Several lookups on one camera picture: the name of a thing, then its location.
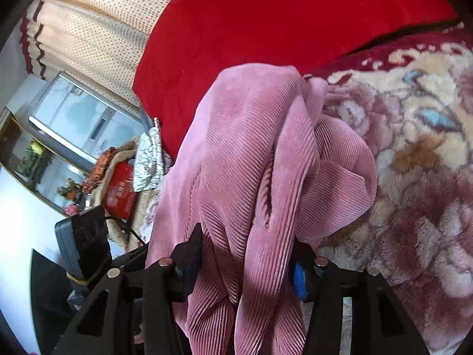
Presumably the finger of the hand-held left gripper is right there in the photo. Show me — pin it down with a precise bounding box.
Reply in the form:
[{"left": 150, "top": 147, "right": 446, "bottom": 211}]
[{"left": 109, "top": 245, "right": 150, "bottom": 271}]

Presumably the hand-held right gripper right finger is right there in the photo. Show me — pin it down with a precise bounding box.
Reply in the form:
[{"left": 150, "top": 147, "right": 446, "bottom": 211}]
[{"left": 290, "top": 240, "right": 431, "bottom": 355}]

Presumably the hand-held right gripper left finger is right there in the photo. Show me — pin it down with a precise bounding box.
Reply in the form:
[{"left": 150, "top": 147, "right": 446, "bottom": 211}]
[{"left": 54, "top": 222, "right": 204, "bottom": 355}]

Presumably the pink corduroy jacket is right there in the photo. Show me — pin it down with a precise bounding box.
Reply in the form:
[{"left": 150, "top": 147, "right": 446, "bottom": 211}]
[{"left": 146, "top": 63, "right": 378, "bottom": 355}]

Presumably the beige quilted bed sheet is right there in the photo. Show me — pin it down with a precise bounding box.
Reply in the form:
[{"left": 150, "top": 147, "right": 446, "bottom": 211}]
[{"left": 111, "top": 188, "right": 164, "bottom": 252}]

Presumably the red box with gold print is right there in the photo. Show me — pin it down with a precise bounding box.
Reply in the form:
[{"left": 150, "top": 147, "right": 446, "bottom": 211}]
[{"left": 101, "top": 164, "right": 136, "bottom": 219}]

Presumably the orange patterned cloth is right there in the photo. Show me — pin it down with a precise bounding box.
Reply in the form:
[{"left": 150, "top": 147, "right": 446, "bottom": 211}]
[{"left": 83, "top": 147, "right": 119, "bottom": 193}]

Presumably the gold framed glass cabinet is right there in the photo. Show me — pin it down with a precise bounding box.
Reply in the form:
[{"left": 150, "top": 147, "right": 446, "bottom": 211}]
[{"left": 0, "top": 107, "right": 94, "bottom": 217}]

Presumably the white crackle-patterned cloth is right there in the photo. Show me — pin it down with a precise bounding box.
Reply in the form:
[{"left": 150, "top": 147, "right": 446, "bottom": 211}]
[{"left": 133, "top": 117, "right": 173, "bottom": 193}]

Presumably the beige plush cloth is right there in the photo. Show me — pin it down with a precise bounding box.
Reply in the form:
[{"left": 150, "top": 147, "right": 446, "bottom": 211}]
[{"left": 90, "top": 138, "right": 143, "bottom": 201}]

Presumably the white appliance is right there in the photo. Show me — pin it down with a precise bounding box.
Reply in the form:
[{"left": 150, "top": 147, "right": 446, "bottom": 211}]
[{"left": 30, "top": 72, "right": 154, "bottom": 167}]

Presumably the floral plush blanket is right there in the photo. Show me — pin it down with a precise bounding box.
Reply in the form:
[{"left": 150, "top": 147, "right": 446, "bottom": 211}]
[{"left": 305, "top": 26, "right": 473, "bottom": 355}]

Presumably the beige dotted curtain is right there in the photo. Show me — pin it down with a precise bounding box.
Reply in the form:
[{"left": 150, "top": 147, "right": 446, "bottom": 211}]
[{"left": 20, "top": 0, "right": 174, "bottom": 109}]

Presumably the red quilt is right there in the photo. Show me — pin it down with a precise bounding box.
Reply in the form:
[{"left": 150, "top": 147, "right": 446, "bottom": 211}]
[{"left": 132, "top": 0, "right": 459, "bottom": 156}]

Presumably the black cable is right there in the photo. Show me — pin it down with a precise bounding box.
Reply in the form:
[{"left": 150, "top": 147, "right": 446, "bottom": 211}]
[{"left": 104, "top": 216, "right": 145, "bottom": 248}]

